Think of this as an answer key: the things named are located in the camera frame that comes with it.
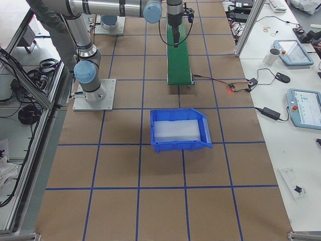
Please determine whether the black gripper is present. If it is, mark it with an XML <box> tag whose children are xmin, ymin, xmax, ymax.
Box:
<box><xmin>167</xmin><ymin>13</ymin><xmax>182</xmax><ymax>48</ymax></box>

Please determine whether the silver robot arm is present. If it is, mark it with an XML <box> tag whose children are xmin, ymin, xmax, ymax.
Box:
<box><xmin>100</xmin><ymin>15</ymin><xmax>118</xmax><ymax>28</ymax></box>
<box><xmin>27</xmin><ymin>1</ymin><xmax>163</xmax><ymax>59</ymax></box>

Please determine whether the green conveyor belt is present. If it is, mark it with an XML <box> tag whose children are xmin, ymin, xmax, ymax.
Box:
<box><xmin>166</xmin><ymin>18</ymin><xmax>195</xmax><ymax>85</ymax></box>

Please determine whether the large black power brick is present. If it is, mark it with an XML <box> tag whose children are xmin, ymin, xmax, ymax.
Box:
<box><xmin>234</xmin><ymin>13</ymin><xmax>249</xmax><ymax>23</ymax></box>

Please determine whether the blue plastic bin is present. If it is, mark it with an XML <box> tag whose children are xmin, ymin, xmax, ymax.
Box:
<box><xmin>150</xmin><ymin>108</ymin><xmax>213</xmax><ymax>153</ymax></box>

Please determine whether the white mug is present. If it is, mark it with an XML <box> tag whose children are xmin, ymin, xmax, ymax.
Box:
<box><xmin>263</xmin><ymin>48</ymin><xmax>280</xmax><ymax>66</ymax></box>

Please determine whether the white foam pad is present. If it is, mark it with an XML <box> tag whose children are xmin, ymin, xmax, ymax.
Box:
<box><xmin>153</xmin><ymin>119</ymin><xmax>201</xmax><ymax>142</ymax></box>

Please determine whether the black computer mouse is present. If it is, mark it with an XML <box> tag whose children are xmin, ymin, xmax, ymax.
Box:
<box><xmin>275</xmin><ymin>72</ymin><xmax>290</xmax><ymax>83</ymax></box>

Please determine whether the blue teach pendant far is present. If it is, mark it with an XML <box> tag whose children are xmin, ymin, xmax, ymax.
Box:
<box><xmin>273</xmin><ymin>40</ymin><xmax>314</xmax><ymax>66</ymax></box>

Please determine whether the blue teach pendant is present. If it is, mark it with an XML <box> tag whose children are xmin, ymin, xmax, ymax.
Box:
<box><xmin>287</xmin><ymin>88</ymin><xmax>320</xmax><ymax>130</ymax></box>
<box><xmin>273</xmin><ymin>40</ymin><xmax>314</xmax><ymax>66</ymax></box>

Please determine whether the person in grey jacket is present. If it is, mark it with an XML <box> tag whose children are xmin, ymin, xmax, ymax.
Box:
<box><xmin>25</xmin><ymin>0</ymin><xmax>78</xmax><ymax>73</ymax></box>

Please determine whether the black power adapter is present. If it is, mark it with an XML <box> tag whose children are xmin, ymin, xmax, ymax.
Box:
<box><xmin>261</xmin><ymin>107</ymin><xmax>280</xmax><ymax>120</ymax></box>

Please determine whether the blue teach pendant near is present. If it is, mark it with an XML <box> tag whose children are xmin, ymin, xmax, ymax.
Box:
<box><xmin>287</xmin><ymin>88</ymin><xmax>320</xmax><ymax>130</ymax></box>

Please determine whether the clear plastic bag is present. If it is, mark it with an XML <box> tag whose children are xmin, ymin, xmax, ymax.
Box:
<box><xmin>277</xmin><ymin>168</ymin><xmax>307</xmax><ymax>201</ymax></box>

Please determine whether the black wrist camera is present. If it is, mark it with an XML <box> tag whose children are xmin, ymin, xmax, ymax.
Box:
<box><xmin>183</xmin><ymin>6</ymin><xmax>195</xmax><ymax>24</ymax></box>

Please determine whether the red black wire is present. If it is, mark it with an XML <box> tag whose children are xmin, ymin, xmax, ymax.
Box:
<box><xmin>193</xmin><ymin>73</ymin><xmax>251</xmax><ymax>93</ymax></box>

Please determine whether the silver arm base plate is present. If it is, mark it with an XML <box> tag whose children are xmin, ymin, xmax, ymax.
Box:
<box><xmin>73</xmin><ymin>79</ymin><xmax>116</xmax><ymax>111</ymax></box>
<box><xmin>94</xmin><ymin>16</ymin><xmax>125</xmax><ymax>35</ymax></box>

